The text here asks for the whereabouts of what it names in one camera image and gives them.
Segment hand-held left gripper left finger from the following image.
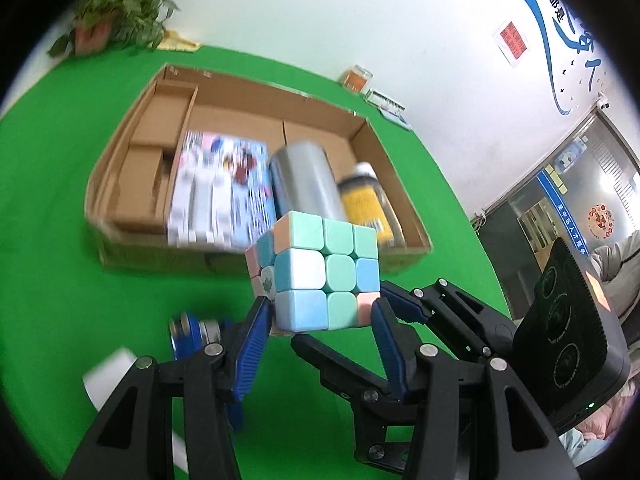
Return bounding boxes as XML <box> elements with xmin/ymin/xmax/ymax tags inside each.
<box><xmin>62</xmin><ymin>296</ymin><xmax>274</xmax><ymax>480</ymax></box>

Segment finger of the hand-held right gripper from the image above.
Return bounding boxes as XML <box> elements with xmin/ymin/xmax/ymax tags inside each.
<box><xmin>290</xmin><ymin>332</ymin><xmax>426</xmax><ymax>467</ymax></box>
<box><xmin>382</xmin><ymin>277</ymin><xmax>518</xmax><ymax>361</ymax></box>

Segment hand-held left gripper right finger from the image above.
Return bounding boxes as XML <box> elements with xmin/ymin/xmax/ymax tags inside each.
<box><xmin>369</xmin><ymin>297</ymin><xmax>579</xmax><ymax>480</ymax></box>

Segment pastel puzzle cube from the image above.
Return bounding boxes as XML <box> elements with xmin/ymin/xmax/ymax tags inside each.
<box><xmin>244</xmin><ymin>211</ymin><xmax>381</xmax><ymax>336</ymax></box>

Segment yellow label bottle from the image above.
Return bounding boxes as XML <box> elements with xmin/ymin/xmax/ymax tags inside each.
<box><xmin>337</xmin><ymin>161</ymin><xmax>406</xmax><ymax>248</ymax></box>

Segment grey plastic phone holder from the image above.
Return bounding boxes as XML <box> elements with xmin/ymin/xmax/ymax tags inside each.
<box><xmin>167</xmin><ymin>167</ymin><xmax>236</xmax><ymax>248</ymax></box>

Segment silver metal cup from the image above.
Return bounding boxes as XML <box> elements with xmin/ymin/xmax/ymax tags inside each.
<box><xmin>269</xmin><ymin>141</ymin><xmax>351</xmax><ymax>223</ymax></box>

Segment brown cardboard box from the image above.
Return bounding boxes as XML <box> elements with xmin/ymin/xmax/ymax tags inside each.
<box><xmin>85</xmin><ymin>62</ymin><xmax>433</xmax><ymax>276</ymax></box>

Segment person's right hand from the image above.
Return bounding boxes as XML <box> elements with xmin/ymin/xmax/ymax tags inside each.
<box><xmin>575</xmin><ymin>385</ymin><xmax>640</xmax><ymax>443</ymax></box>

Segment glass door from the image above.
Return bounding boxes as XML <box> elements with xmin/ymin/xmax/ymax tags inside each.
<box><xmin>470</xmin><ymin>105</ymin><xmax>640</xmax><ymax>321</ymax></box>

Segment round red door sticker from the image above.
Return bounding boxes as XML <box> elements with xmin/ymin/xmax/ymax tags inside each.
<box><xmin>586</xmin><ymin>202</ymin><xmax>617</xmax><ymax>241</ymax></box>

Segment white plastic object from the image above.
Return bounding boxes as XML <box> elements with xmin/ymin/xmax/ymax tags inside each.
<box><xmin>82</xmin><ymin>345</ymin><xmax>141</xmax><ymax>411</ymax></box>

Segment colourful cartoon picture book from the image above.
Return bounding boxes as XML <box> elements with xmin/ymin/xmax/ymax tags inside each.
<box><xmin>167</xmin><ymin>130</ymin><xmax>278</xmax><ymax>253</ymax></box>

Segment small orange jar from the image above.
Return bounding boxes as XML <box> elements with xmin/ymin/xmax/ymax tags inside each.
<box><xmin>340</xmin><ymin>65</ymin><xmax>375</xmax><ymax>95</ymax></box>

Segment yellow cloth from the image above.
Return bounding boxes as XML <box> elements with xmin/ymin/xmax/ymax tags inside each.
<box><xmin>159</xmin><ymin>30</ymin><xmax>201</xmax><ymax>53</ymax></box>

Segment potted green plant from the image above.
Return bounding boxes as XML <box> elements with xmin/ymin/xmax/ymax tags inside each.
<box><xmin>47</xmin><ymin>0</ymin><xmax>181</xmax><ymax>58</ymax></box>

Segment blue-handled chrome pliers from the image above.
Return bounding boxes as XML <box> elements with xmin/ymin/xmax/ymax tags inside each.
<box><xmin>167</xmin><ymin>312</ymin><xmax>236</xmax><ymax>361</ymax></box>

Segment red wall notice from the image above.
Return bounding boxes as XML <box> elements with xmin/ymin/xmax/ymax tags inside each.
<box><xmin>492</xmin><ymin>19</ymin><xmax>531</xmax><ymax>67</ymax></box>

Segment blue wall lettering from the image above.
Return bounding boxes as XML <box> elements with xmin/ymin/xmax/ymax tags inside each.
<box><xmin>505</xmin><ymin>0</ymin><xmax>608</xmax><ymax>116</ymax></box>

